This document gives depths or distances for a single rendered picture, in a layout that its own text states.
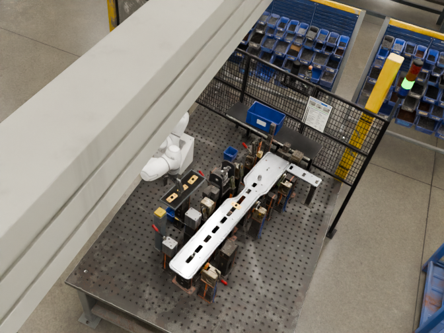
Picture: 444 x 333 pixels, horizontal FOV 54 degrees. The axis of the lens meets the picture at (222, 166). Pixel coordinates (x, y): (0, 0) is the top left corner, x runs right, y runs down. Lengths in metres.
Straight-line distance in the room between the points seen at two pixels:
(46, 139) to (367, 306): 4.11
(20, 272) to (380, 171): 5.20
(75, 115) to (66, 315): 3.69
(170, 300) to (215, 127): 1.83
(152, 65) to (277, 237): 3.21
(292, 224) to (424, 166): 2.51
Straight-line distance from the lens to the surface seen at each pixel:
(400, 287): 4.61
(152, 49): 0.47
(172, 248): 3.03
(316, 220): 3.79
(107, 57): 0.46
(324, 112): 3.73
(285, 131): 3.94
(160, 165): 2.71
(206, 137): 4.21
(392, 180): 5.43
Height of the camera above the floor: 3.65
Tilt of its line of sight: 48 degrees down
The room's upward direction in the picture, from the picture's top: 9 degrees clockwise
